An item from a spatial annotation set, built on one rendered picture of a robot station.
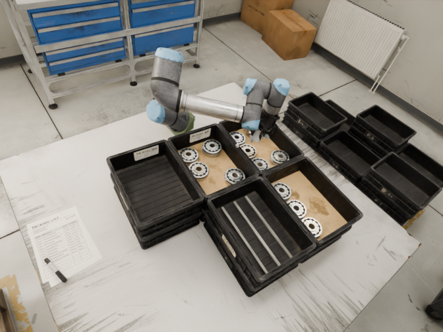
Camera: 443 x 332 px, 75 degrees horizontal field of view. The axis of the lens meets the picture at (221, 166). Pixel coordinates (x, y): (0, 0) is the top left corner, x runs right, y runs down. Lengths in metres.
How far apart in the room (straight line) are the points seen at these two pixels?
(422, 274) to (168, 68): 2.34
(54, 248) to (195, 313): 0.67
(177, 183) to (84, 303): 0.62
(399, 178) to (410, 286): 0.79
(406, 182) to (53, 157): 2.30
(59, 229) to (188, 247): 0.59
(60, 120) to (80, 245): 1.83
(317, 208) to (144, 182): 0.84
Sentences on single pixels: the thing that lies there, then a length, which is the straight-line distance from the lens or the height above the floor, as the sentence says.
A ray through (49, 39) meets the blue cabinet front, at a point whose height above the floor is 0.63.
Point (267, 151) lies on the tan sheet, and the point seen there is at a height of 0.83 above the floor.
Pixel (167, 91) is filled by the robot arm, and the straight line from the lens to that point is 1.21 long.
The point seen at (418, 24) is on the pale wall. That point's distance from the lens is 4.06.
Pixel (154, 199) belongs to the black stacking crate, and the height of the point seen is 0.83.
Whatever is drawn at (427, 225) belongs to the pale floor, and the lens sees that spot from 3.09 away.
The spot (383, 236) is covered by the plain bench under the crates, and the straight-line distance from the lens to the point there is 1.78.
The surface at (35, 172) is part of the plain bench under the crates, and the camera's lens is 1.76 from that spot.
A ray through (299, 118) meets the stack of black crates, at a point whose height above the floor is 0.53.
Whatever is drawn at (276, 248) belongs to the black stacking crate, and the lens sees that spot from 1.32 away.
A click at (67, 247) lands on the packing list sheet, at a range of 1.47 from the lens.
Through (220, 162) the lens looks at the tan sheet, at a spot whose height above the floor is 0.83.
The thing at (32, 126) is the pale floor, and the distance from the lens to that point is 3.11.
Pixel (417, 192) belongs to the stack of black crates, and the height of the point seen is 0.49.
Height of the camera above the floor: 1.98
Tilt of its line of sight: 50 degrees down
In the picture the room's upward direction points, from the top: 12 degrees clockwise
